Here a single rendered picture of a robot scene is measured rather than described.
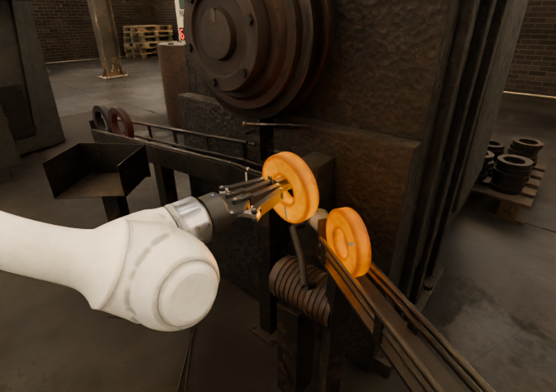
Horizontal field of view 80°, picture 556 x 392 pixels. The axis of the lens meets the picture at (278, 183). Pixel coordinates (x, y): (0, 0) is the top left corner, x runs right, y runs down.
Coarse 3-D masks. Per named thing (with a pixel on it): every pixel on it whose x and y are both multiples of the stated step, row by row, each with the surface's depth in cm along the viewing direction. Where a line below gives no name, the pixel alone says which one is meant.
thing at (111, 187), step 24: (96, 144) 128; (120, 144) 127; (48, 168) 113; (72, 168) 125; (96, 168) 133; (120, 168) 110; (144, 168) 127; (72, 192) 120; (96, 192) 118; (120, 192) 116; (120, 216) 127
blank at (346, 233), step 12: (336, 216) 74; (348, 216) 70; (336, 228) 75; (348, 228) 69; (360, 228) 68; (336, 240) 78; (348, 240) 70; (360, 240) 67; (336, 252) 77; (348, 252) 71; (360, 252) 67; (348, 264) 71; (360, 264) 68
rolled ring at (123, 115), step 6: (114, 108) 158; (120, 108) 158; (108, 114) 165; (114, 114) 163; (120, 114) 157; (126, 114) 158; (108, 120) 167; (114, 120) 166; (126, 120) 157; (114, 126) 167; (126, 126) 157; (132, 126) 159; (114, 132) 168; (120, 132) 169; (126, 132) 160; (132, 132) 160
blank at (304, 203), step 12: (276, 156) 69; (288, 156) 67; (264, 168) 74; (276, 168) 70; (288, 168) 67; (300, 168) 66; (288, 180) 68; (300, 180) 65; (312, 180) 66; (288, 192) 75; (300, 192) 66; (312, 192) 66; (288, 204) 71; (300, 204) 68; (312, 204) 66; (288, 216) 73; (300, 216) 69
